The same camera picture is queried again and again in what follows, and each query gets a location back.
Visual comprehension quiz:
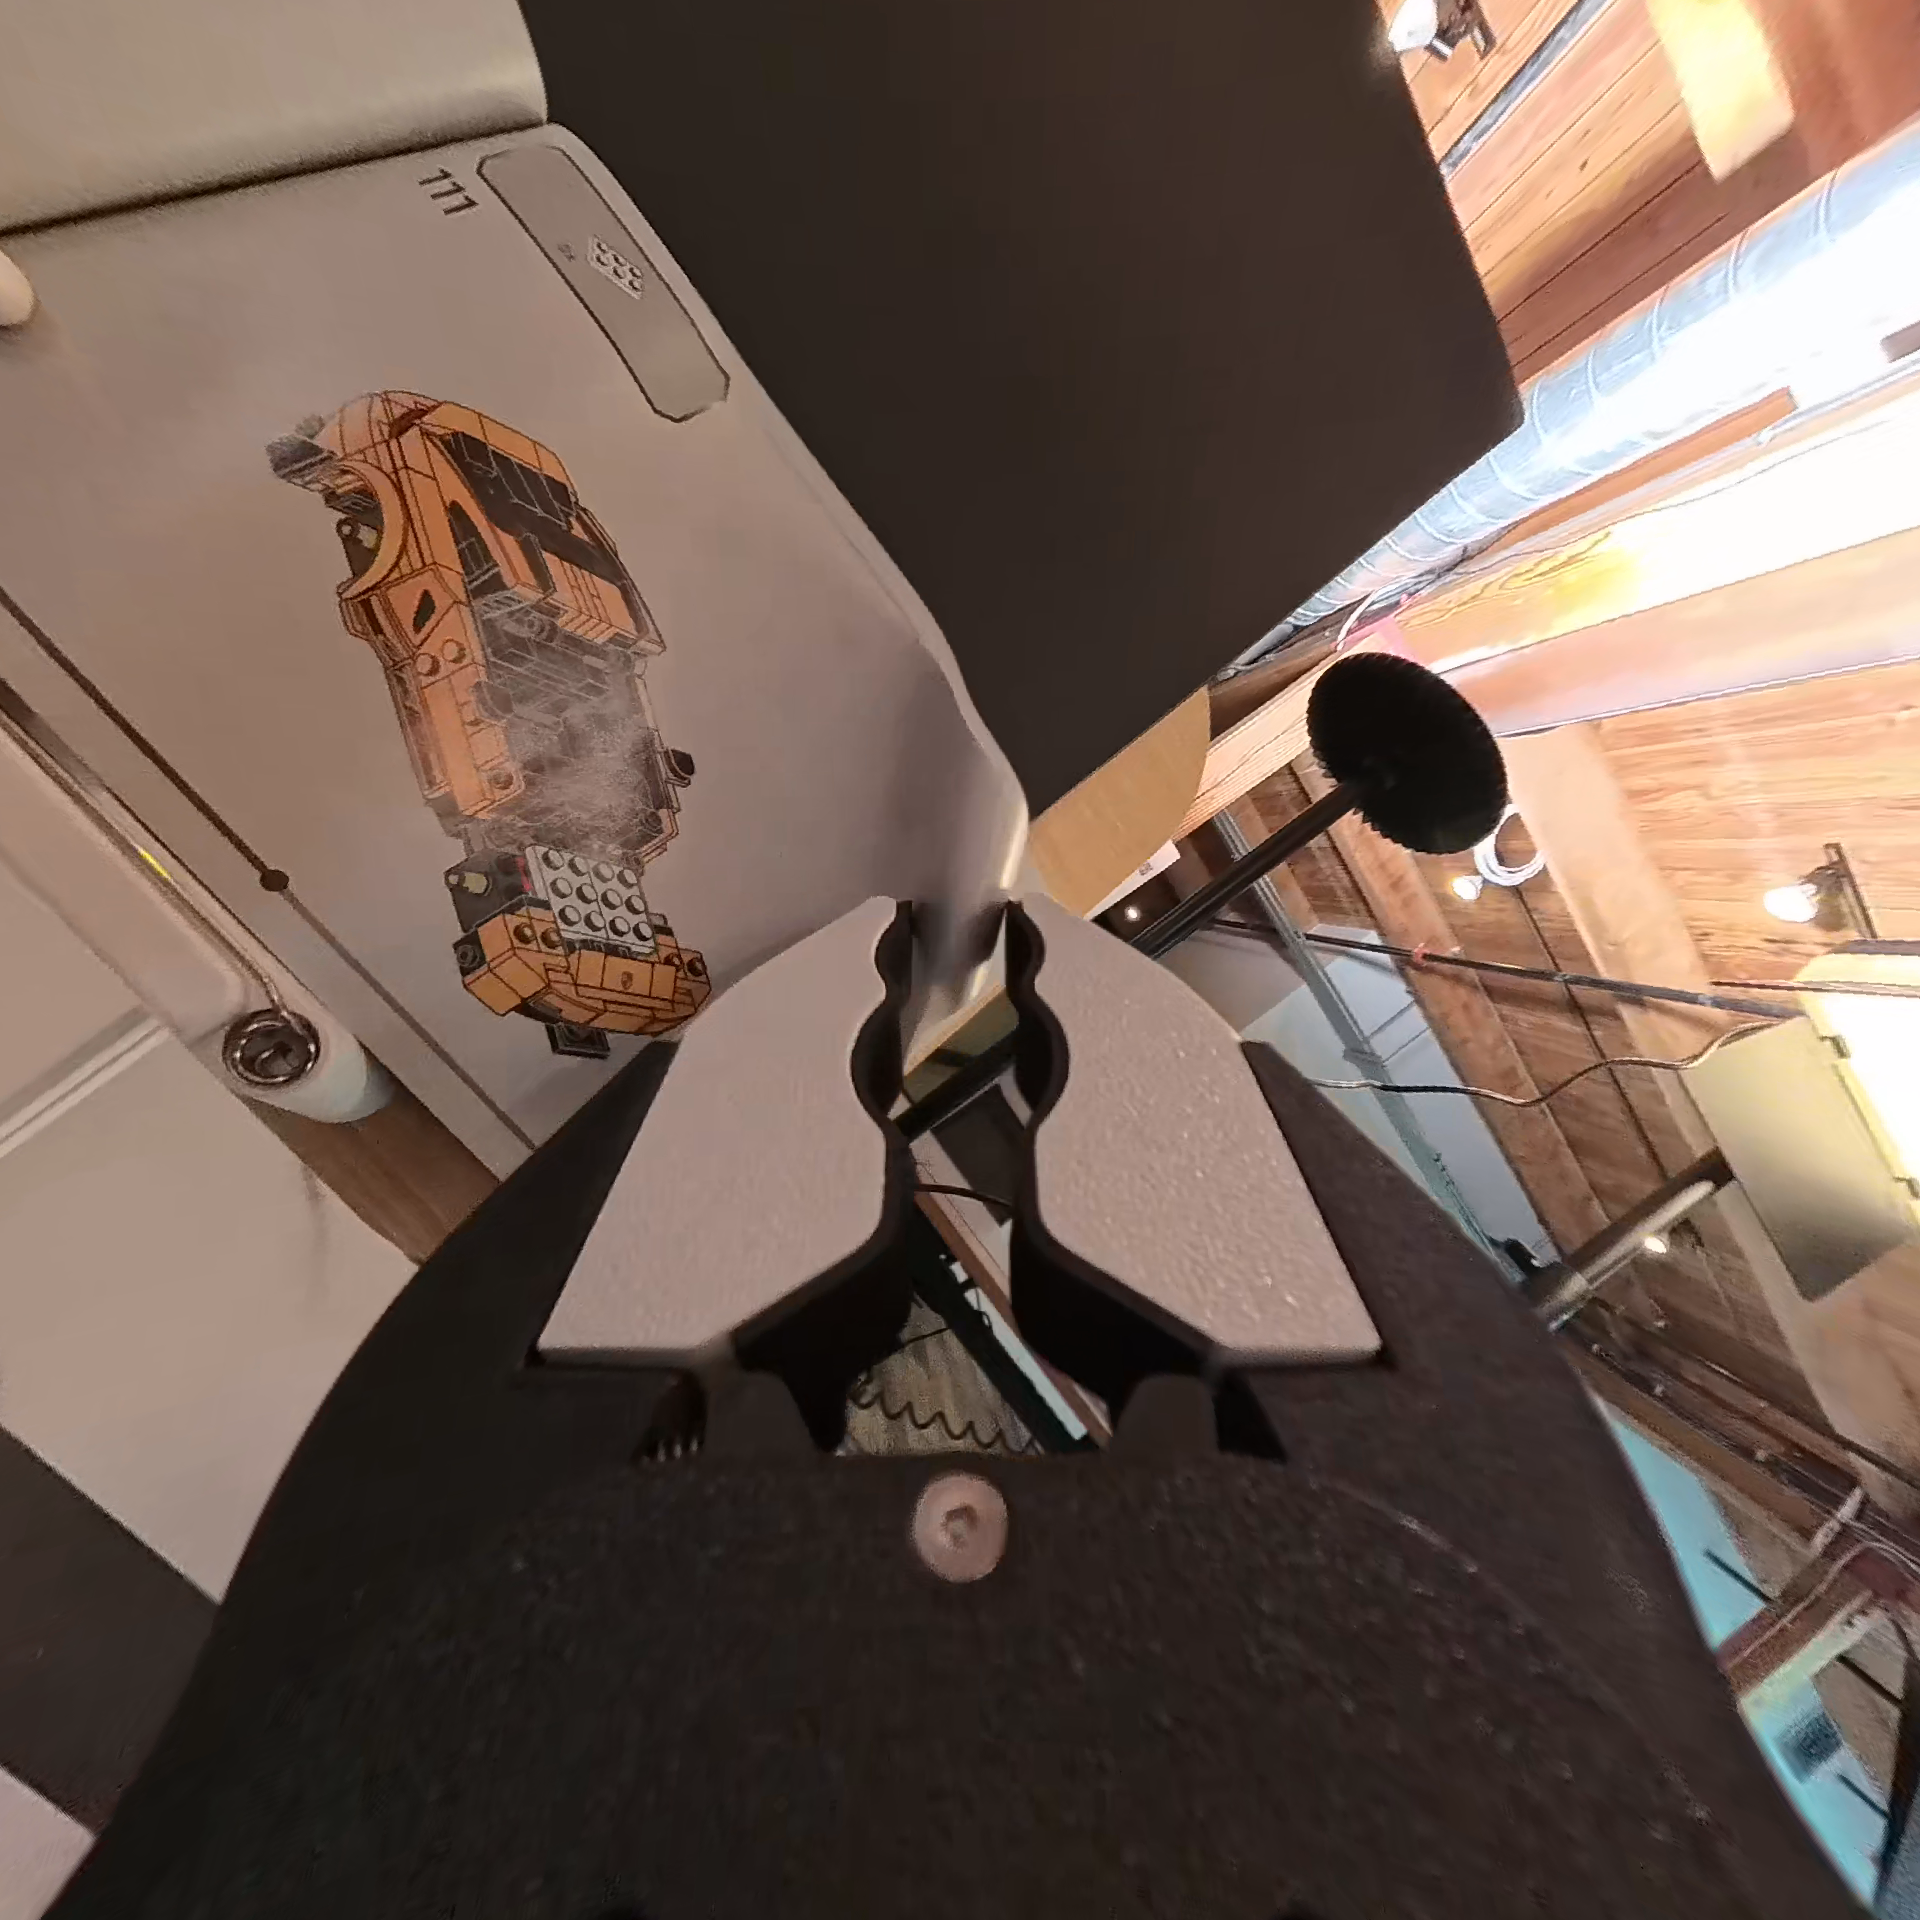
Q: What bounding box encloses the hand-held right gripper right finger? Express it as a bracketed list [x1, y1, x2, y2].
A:
[1002, 894, 1384, 1370]

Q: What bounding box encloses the white book stand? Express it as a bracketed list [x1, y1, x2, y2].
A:
[0, 0, 1523, 1599]

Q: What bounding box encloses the ceiling spotlight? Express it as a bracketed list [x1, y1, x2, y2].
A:
[1757, 842, 1880, 945]

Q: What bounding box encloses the silver ventilation duct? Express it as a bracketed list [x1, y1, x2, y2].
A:
[1222, 105, 1920, 668]

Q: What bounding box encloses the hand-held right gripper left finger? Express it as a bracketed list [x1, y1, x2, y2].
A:
[533, 894, 916, 1374]

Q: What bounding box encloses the open instruction booklet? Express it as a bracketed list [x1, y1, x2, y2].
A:
[0, 0, 1036, 1186]

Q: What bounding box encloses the black metal pole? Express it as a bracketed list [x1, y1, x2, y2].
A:
[1127, 652, 1509, 961]

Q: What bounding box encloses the ceiling light panel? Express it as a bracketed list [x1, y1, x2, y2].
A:
[1680, 945, 1920, 1308]

